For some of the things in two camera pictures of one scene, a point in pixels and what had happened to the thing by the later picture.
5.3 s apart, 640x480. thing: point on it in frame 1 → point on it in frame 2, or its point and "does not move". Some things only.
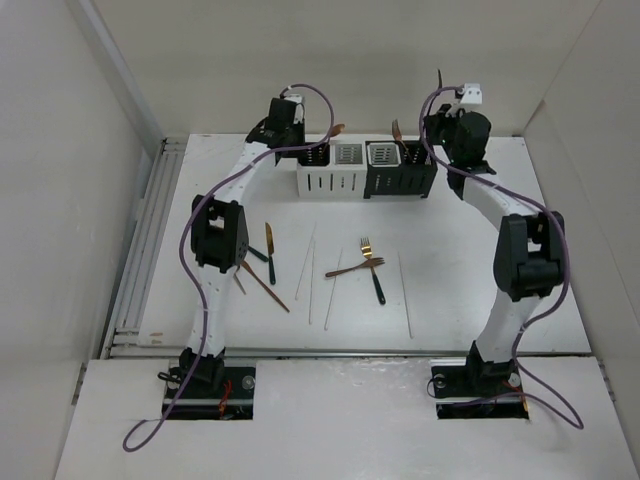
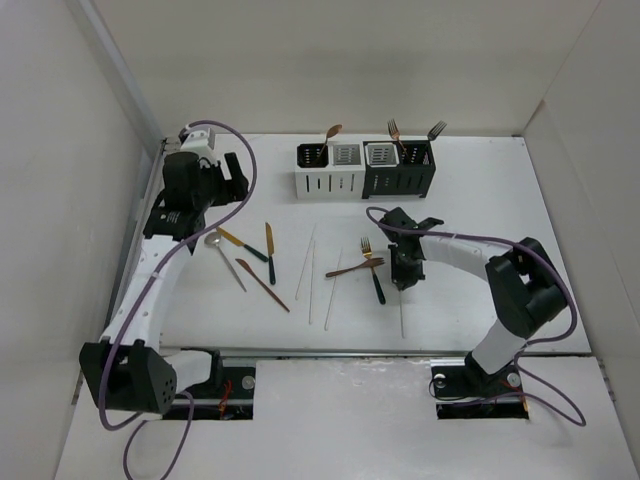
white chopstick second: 311,282 does not move
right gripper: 434,121 → 400,278
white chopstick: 300,279 does not move
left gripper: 298,127 → 232,190
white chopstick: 404,295 → 402,326
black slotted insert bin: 414,155 does not move
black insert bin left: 315,156 does not move
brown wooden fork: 367,264 does not move
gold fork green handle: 367,252 does not move
